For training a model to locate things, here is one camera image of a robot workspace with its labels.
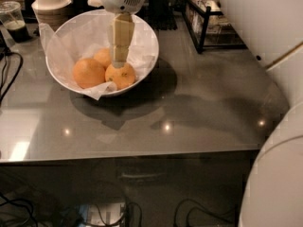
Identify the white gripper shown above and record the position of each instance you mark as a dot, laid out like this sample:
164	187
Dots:
122	28

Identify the orange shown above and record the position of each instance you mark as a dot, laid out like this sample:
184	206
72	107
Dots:
122	77
88	73
103	57

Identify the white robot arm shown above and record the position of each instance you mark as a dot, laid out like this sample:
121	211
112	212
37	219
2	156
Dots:
273	32

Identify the white paper bowl liner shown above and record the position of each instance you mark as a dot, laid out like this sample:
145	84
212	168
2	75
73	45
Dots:
79	35

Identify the white bowl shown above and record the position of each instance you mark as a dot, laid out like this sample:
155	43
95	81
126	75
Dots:
145	48

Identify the dark cup holder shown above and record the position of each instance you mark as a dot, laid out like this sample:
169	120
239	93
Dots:
160	15

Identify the plastic cup with dark drink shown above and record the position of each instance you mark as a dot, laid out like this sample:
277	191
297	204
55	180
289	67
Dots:
12	19

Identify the black wire basket organizer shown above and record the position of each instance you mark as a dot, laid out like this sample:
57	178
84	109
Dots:
208	27

